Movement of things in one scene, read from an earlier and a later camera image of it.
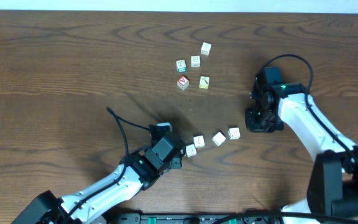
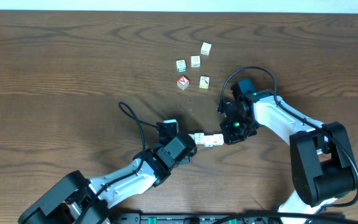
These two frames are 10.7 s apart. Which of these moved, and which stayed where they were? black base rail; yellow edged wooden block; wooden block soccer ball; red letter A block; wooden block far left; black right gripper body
Moved: wooden block soccer ball; black right gripper body
Stayed: red letter A block; wooden block far left; yellow edged wooden block; black base rail
